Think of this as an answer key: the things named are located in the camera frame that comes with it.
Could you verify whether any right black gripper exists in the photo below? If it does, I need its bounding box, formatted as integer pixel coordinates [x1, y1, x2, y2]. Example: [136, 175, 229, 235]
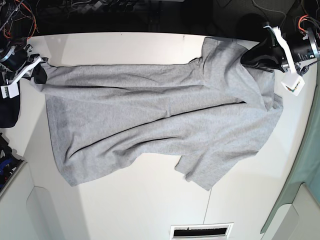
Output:
[23, 53, 49, 84]

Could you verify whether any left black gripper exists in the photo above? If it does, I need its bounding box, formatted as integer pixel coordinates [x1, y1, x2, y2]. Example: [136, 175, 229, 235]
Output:
[240, 23, 297, 73]

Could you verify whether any grey t-shirt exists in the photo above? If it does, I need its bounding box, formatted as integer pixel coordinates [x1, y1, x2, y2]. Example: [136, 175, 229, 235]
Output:
[31, 37, 283, 190]

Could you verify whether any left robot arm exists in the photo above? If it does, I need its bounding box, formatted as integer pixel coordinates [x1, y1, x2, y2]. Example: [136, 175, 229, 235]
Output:
[236, 0, 320, 75]

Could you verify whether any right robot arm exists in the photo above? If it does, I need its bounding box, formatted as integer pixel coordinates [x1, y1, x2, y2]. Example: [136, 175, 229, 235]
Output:
[0, 0, 48, 86]

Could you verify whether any dark cloth pile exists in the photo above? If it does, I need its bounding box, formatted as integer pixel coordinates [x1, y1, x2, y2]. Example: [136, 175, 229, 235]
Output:
[0, 95, 21, 129]

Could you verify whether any white floor vent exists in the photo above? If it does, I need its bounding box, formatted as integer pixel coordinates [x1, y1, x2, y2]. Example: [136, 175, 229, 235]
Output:
[169, 223, 234, 240]

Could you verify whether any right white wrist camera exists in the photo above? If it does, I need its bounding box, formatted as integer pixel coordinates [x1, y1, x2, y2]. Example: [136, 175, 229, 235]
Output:
[0, 67, 27, 99]

